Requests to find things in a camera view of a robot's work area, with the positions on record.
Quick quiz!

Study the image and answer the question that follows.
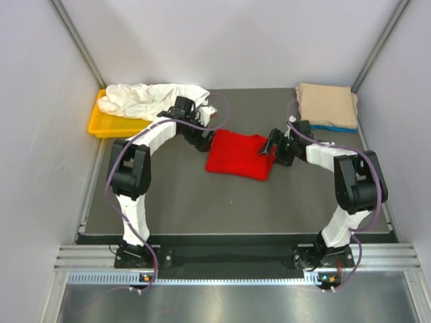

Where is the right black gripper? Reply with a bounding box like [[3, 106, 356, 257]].
[[257, 129, 298, 167]]

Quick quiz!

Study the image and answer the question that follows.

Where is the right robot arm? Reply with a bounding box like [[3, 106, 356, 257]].
[[259, 118, 389, 266]]

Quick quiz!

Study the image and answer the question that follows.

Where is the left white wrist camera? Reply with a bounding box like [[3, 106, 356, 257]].
[[195, 106, 218, 127]]

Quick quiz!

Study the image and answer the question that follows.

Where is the yellow plastic bin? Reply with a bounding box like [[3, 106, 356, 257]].
[[88, 89, 151, 139]]

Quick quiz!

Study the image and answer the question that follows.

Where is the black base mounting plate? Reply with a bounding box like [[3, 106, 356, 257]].
[[114, 234, 354, 280]]

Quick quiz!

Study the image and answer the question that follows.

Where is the white t-shirt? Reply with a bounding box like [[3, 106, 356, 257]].
[[97, 83, 210, 121]]

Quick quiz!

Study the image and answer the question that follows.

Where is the folded beige t-shirt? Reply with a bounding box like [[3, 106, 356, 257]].
[[295, 83, 358, 129]]

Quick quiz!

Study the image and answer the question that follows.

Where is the slotted grey cable duct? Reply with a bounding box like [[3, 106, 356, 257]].
[[67, 272, 337, 287]]

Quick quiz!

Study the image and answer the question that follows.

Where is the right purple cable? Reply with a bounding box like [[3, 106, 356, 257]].
[[286, 99, 385, 293]]

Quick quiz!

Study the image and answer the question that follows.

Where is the aluminium frame rail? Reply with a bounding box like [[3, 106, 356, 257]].
[[55, 243, 430, 322]]

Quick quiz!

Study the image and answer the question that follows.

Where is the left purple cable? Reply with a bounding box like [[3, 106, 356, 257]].
[[104, 93, 232, 293]]

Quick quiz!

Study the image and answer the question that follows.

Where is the red t-shirt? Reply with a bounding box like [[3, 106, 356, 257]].
[[205, 130, 275, 181]]

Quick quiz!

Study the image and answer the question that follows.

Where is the folded blue t-shirt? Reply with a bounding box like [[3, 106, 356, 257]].
[[310, 124, 357, 133]]

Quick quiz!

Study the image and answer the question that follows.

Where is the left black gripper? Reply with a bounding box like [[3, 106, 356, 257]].
[[180, 112, 216, 152]]

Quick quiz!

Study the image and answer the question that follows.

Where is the purple cable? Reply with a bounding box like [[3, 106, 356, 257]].
[[104, 93, 232, 293], [286, 99, 385, 293]]

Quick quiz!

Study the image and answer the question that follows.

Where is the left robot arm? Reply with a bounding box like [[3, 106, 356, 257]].
[[106, 96, 217, 267]]

